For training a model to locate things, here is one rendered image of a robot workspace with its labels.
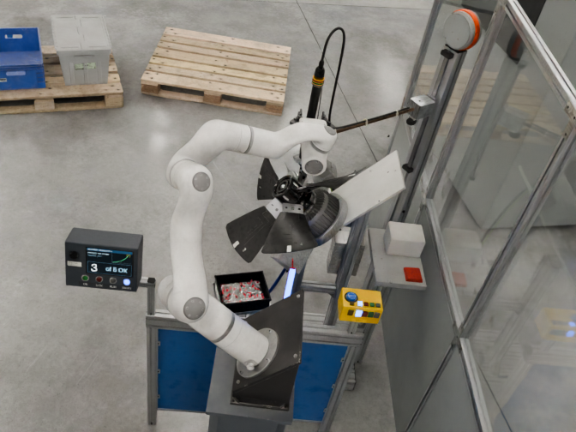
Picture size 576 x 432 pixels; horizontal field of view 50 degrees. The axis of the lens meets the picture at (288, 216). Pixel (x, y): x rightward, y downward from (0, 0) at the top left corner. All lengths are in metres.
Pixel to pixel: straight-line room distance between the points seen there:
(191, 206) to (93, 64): 3.42
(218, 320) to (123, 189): 2.55
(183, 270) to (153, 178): 2.66
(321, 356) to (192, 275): 1.01
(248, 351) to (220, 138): 0.72
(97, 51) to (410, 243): 3.08
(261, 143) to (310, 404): 1.52
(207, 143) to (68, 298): 2.08
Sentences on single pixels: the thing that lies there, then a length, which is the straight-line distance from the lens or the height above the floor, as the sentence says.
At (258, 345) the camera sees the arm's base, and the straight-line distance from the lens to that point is 2.13.
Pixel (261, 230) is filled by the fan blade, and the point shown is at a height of 1.03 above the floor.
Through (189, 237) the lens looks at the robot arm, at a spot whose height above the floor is 1.54.
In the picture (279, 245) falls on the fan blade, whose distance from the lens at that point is 2.45.
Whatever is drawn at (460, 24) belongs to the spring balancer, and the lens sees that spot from 2.67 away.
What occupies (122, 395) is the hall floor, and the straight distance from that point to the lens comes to 3.40.
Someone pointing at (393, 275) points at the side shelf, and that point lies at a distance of 2.91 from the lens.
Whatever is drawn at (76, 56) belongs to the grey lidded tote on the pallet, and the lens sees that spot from 5.13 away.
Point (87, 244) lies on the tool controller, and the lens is 2.32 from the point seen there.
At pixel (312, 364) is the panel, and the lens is 2.82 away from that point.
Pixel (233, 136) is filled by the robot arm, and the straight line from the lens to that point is 1.93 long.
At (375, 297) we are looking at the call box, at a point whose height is 1.07.
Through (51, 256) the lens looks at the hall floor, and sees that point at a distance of 4.04.
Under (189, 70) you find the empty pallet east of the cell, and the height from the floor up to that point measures 0.14.
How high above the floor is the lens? 2.89
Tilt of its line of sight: 42 degrees down
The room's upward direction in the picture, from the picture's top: 11 degrees clockwise
